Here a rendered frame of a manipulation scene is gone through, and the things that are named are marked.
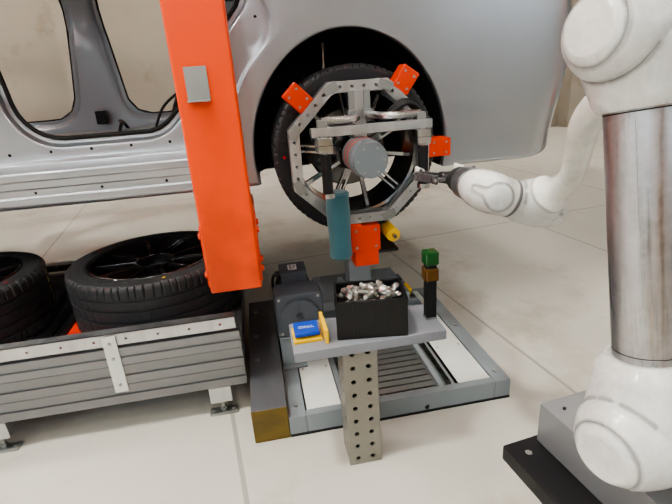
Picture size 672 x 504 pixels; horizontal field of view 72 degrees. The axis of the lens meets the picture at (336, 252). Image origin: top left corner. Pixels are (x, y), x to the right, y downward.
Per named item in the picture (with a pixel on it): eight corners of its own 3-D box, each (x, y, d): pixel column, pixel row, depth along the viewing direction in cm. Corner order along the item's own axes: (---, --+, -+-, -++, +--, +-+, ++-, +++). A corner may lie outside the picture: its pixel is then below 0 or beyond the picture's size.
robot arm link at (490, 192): (449, 199, 127) (490, 211, 130) (475, 214, 112) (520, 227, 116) (464, 161, 124) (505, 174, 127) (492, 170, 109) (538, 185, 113)
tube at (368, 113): (407, 116, 176) (407, 86, 173) (426, 119, 159) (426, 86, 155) (362, 120, 174) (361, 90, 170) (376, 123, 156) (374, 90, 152)
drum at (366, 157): (375, 168, 187) (374, 132, 182) (391, 178, 168) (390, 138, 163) (341, 172, 185) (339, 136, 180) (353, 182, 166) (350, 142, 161)
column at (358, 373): (373, 437, 156) (367, 326, 141) (381, 459, 146) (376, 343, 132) (344, 442, 154) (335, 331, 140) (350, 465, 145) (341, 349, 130)
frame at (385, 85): (423, 211, 197) (423, 74, 178) (429, 215, 191) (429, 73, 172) (296, 226, 189) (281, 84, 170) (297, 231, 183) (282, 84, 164)
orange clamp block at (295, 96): (311, 98, 175) (292, 81, 172) (314, 99, 168) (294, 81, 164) (299, 113, 176) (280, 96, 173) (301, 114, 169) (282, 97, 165)
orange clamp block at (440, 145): (422, 154, 190) (443, 152, 191) (429, 157, 183) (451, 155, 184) (422, 137, 187) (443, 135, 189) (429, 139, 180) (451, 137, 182)
